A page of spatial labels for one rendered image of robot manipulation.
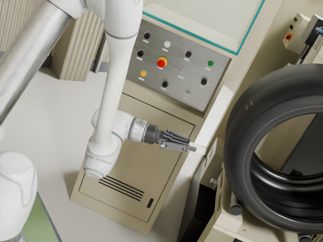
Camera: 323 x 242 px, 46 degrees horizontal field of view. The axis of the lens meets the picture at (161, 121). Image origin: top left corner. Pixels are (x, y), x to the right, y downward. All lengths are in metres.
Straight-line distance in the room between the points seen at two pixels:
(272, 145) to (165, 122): 0.62
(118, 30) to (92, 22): 2.73
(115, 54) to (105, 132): 0.27
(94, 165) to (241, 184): 0.51
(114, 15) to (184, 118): 1.10
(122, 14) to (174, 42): 0.97
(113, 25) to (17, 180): 0.47
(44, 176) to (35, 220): 1.36
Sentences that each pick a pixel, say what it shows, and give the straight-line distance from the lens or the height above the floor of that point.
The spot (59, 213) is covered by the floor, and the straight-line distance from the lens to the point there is 2.44.
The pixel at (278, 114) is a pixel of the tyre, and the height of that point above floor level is 1.32.
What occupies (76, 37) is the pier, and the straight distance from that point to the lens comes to 3.78.
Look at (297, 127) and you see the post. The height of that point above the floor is 1.17.
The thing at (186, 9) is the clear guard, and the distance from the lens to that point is 1.91.
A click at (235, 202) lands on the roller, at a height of 0.92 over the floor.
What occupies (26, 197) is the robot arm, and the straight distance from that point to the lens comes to 1.07.
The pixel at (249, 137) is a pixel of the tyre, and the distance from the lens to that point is 1.27.
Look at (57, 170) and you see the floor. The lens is 2.73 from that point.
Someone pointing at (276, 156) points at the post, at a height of 1.00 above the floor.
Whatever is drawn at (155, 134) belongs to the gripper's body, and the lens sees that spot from 1.44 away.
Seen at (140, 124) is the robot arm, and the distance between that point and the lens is 1.42.
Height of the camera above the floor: 1.69
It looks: 26 degrees down
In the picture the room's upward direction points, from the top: 24 degrees clockwise
